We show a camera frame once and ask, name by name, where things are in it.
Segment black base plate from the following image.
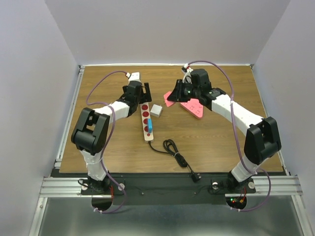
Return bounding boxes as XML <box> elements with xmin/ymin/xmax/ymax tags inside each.
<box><xmin>78</xmin><ymin>173</ymin><xmax>256</xmax><ymax>211</ymax></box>

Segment purple cable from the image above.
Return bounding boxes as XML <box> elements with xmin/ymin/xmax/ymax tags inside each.
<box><xmin>184</xmin><ymin>60</ymin><xmax>272</xmax><ymax>212</ymax></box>
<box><xmin>86</xmin><ymin>70</ymin><xmax>131</xmax><ymax>214</ymax></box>

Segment aluminium frame rails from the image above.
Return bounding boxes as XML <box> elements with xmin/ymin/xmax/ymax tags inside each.
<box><xmin>29</xmin><ymin>64</ymin><xmax>86</xmax><ymax>236</ymax></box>

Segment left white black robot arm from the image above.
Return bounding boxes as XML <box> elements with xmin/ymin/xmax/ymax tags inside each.
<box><xmin>71</xmin><ymin>81</ymin><xmax>152</xmax><ymax>194</ymax></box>

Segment white charger block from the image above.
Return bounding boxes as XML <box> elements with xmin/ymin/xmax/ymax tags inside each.
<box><xmin>150</xmin><ymin>104</ymin><xmax>163</xmax><ymax>118</ymax></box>

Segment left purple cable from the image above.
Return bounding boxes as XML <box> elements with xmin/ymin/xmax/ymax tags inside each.
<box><xmin>86</xmin><ymin>70</ymin><xmax>131</xmax><ymax>214</ymax></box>

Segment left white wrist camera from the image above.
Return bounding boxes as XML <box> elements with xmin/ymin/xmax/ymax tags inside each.
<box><xmin>128</xmin><ymin>72</ymin><xmax>141</xmax><ymax>83</ymax></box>

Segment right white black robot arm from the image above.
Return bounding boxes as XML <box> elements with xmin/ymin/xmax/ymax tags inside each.
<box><xmin>167</xmin><ymin>67</ymin><xmax>282</xmax><ymax>192</ymax></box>

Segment white red power strip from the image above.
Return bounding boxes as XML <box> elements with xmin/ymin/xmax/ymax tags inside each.
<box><xmin>140</xmin><ymin>102</ymin><xmax>154</xmax><ymax>143</ymax></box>

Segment black power strip cord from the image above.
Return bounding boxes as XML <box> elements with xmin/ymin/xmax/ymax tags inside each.
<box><xmin>147</xmin><ymin>139</ymin><xmax>203</xmax><ymax>183</ymax></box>

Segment blue plug adapter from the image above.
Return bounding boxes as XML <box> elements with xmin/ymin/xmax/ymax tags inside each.
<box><xmin>147</xmin><ymin>118</ymin><xmax>153</xmax><ymax>133</ymax></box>

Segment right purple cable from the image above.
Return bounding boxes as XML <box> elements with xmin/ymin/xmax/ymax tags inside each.
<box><xmin>184</xmin><ymin>60</ymin><xmax>272</xmax><ymax>212</ymax></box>

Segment small pink plug adapter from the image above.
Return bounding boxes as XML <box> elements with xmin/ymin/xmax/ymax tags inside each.
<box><xmin>163</xmin><ymin>91</ymin><xmax>176</xmax><ymax>107</ymax></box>

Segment pink triangular power socket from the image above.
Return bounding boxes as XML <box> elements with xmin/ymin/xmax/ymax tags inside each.
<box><xmin>180</xmin><ymin>99</ymin><xmax>204</xmax><ymax>119</ymax></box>

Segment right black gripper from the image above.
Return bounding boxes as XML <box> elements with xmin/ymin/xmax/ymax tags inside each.
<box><xmin>166</xmin><ymin>79</ymin><xmax>200</xmax><ymax>103</ymax></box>

